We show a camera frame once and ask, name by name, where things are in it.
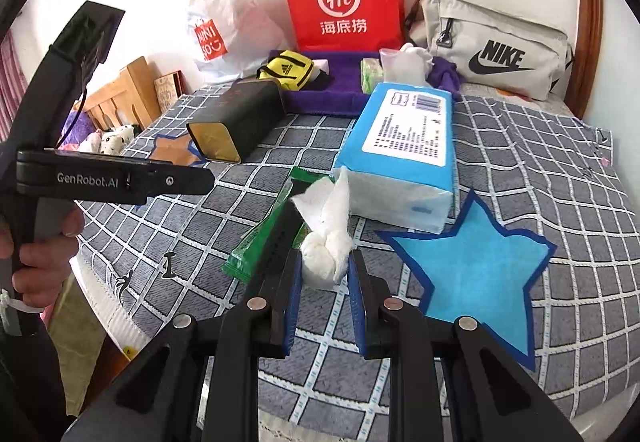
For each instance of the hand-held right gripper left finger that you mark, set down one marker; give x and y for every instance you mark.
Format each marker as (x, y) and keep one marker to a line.
(294, 307)

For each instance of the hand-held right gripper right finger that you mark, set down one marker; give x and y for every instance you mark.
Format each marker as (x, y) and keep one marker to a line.
(357, 307)

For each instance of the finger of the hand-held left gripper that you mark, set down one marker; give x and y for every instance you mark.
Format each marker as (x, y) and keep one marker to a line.
(175, 181)

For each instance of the white knotted tissue ball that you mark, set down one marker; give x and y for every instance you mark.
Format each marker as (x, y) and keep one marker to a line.
(325, 252)

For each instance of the white foam sponge block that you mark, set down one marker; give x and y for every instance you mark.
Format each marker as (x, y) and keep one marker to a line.
(322, 65)

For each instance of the person's left hand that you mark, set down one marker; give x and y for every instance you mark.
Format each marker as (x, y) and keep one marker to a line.
(45, 272)

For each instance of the white plush toys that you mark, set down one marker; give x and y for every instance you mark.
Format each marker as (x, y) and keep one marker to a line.
(112, 139)

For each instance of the green snack packet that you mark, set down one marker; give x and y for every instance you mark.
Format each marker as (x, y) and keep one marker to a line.
(260, 242)

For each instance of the black box with gold end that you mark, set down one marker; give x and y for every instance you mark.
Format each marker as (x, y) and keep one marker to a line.
(240, 121)

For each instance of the brown printed box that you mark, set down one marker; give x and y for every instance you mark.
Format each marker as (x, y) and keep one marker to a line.
(167, 91)

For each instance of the wooden headboard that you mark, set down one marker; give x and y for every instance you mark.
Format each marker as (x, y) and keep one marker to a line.
(590, 31)
(125, 96)

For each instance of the pink curtain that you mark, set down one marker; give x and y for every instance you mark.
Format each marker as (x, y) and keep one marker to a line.
(10, 86)

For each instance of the yellow pouch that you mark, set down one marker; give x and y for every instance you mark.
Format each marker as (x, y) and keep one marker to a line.
(285, 69)

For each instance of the blue tissue pack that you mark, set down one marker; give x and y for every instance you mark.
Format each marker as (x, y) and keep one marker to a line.
(400, 146)

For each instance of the white plastic shopping bag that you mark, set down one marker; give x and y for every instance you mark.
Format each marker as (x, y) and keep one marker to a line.
(225, 11)

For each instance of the purple towel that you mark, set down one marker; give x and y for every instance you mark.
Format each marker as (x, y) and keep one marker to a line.
(335, 94)

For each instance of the grey checked bed sheet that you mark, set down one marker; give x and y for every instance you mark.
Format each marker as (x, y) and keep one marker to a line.
(525, 171)

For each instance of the small green tissue pack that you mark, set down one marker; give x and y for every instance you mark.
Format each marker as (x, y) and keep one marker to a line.
(371, 74)

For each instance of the white glove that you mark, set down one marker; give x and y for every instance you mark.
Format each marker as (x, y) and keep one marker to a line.
(406, 64)

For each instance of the grey sling bag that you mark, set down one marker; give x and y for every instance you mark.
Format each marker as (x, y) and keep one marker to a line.
(495, 46)

